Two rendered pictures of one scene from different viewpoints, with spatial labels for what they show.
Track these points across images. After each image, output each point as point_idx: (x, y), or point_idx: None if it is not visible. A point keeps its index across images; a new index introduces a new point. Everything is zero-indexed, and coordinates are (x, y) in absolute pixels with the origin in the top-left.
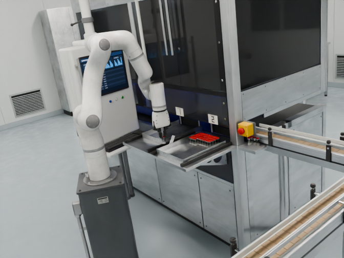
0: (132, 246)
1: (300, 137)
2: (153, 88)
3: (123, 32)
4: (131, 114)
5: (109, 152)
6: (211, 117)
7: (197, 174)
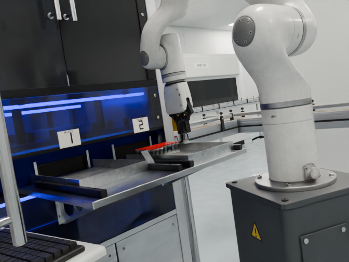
0: None
1: (199, 121)
2: (179, 40)
3: None
4: None
5: (84, 248)
6: (138, 122)
7: (115, 249)
